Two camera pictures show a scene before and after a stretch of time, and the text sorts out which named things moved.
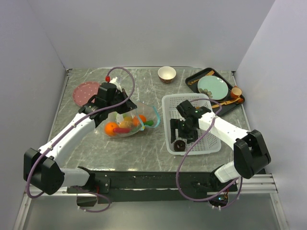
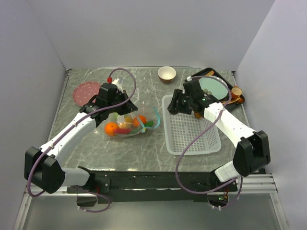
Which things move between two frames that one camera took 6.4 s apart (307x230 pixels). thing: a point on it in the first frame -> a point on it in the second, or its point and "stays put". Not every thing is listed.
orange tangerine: (109, 128) stays put
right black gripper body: (185, 131) -> (183, 105)
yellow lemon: (127, 122) stays put
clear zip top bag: (119, 125) stays put
